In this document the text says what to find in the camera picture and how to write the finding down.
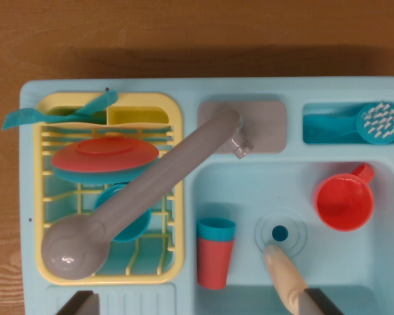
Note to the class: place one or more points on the red plastic mug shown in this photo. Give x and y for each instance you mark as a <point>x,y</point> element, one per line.
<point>344,203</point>

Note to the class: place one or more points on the teal toy fork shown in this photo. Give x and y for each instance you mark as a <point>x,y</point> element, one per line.
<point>23,117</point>

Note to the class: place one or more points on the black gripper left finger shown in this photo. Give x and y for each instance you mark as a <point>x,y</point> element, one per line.
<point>80,305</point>

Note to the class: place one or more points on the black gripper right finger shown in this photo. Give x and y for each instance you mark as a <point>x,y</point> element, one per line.
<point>318,303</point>

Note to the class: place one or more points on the yellow plastic dish rack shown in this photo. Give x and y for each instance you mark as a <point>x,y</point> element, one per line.
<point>177,131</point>

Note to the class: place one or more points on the teal plastic plate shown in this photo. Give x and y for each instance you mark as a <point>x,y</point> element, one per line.
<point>92,177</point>

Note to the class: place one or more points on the red plastic cup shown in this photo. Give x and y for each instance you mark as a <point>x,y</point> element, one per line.
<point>213,265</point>

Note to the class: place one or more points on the teal plastic bowl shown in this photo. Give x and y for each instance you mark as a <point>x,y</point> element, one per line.
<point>134,229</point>

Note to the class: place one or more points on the grey toy faucet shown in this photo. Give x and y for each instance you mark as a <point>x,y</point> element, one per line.
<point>151,183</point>

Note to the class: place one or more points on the light blue toy sink unit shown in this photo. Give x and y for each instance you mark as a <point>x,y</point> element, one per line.
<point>275,183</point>

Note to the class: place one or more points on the teal plastic cup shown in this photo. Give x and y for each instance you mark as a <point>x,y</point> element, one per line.
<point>216,231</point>

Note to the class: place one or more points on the red plastic plate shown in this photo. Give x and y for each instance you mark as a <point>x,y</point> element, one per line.
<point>105,154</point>

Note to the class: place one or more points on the teal dish brush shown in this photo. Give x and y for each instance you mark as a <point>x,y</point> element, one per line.
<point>377,124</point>

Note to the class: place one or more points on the grey faucet base plate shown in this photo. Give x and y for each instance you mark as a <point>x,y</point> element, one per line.
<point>266,124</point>

